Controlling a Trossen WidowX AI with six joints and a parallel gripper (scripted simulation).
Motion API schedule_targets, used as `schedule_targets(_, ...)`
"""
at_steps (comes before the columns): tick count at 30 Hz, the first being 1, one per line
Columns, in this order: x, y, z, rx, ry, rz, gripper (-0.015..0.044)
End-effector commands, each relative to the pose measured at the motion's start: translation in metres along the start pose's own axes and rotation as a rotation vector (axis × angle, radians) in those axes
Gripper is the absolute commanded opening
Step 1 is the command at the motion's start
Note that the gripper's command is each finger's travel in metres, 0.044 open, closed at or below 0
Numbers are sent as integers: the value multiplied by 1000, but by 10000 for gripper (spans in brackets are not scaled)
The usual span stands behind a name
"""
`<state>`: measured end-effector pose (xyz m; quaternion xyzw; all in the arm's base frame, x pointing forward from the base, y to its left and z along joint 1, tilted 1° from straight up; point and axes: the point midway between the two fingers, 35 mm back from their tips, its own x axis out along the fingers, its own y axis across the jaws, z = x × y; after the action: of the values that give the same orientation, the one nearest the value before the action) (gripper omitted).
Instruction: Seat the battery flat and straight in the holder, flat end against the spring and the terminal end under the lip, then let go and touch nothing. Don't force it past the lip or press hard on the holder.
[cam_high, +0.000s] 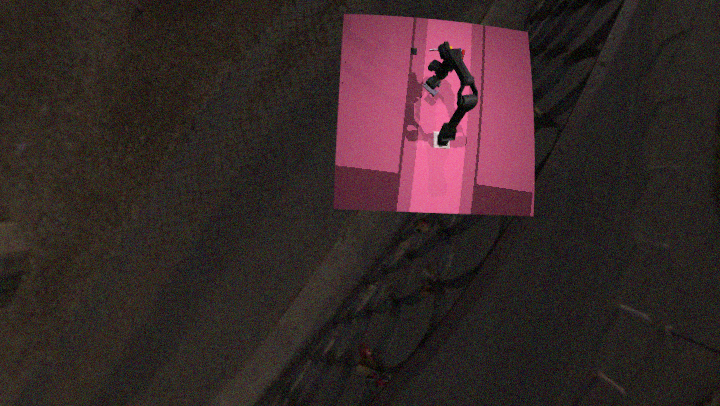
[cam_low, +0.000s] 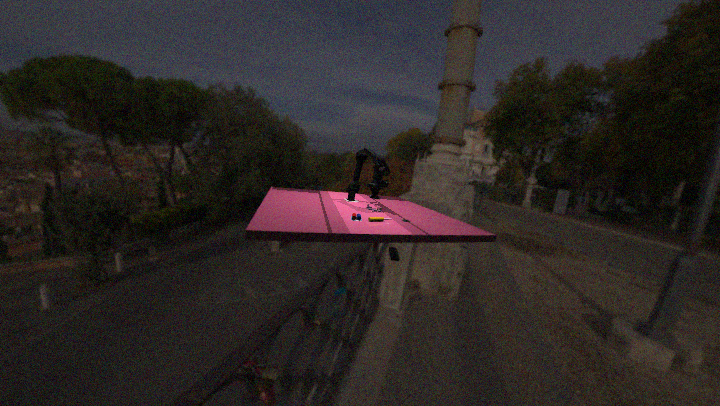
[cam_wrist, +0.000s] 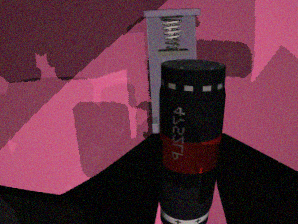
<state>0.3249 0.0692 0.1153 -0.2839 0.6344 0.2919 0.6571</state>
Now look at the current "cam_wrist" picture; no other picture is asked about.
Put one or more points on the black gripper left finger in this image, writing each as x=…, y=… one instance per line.
x=127, y=192

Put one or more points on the black cylindrical battery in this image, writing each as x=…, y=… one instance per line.
x=192, y=110

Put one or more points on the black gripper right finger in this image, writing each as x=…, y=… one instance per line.
x=255, y=189

